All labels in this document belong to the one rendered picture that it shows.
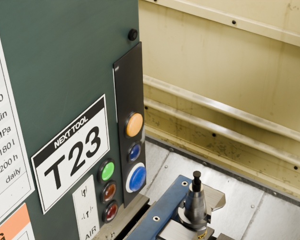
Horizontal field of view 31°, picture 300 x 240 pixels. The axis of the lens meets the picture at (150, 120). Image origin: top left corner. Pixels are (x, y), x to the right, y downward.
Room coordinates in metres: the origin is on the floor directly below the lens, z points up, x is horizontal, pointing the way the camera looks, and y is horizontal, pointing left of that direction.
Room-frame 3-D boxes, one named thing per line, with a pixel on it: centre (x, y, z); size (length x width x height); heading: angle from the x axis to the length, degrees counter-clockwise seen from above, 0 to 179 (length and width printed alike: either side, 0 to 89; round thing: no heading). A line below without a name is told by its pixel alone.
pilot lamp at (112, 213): (0.38, 0.04, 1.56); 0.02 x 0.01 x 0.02; 146
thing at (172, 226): (0.62, -0.05, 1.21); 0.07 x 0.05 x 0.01; 56
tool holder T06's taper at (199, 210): (0.66, -0.08, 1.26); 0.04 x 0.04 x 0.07
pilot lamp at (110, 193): (0.38, 0.04, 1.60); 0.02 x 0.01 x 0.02; 146
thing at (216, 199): (0.71, -0.11, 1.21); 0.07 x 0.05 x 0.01; 56
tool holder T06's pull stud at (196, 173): (0.66, -0.08, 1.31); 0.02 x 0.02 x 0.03
